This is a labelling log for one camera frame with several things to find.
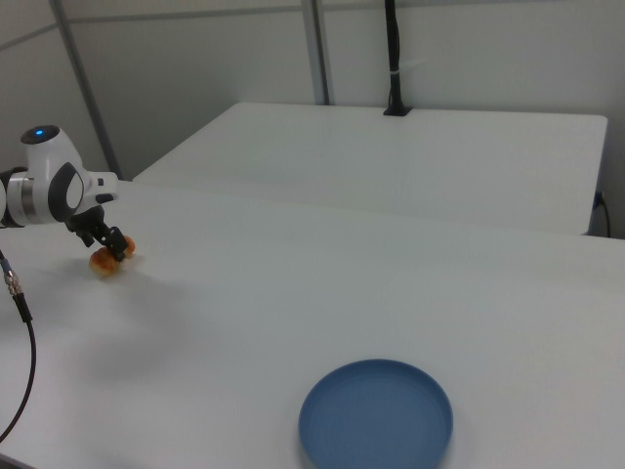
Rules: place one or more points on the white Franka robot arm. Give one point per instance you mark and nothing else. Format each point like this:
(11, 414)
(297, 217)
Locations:
(44, 185)

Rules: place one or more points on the black camera stand pole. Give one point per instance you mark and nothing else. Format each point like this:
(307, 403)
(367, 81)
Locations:
(394, 54)

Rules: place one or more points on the orange braided bread loaf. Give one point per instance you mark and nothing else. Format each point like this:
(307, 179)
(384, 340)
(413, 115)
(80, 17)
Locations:
(102, 264)

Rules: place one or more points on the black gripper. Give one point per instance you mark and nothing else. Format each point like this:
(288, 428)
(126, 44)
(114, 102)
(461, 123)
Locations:
(88, 221)

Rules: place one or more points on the blue round plate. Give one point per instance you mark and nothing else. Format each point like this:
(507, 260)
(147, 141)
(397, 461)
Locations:
(376, 415)

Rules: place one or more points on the grey vertical wall post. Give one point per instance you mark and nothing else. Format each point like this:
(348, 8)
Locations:
(320, 49)

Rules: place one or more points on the white zip tie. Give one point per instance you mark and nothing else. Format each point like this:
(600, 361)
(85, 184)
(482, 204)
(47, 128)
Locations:
(407, 68)

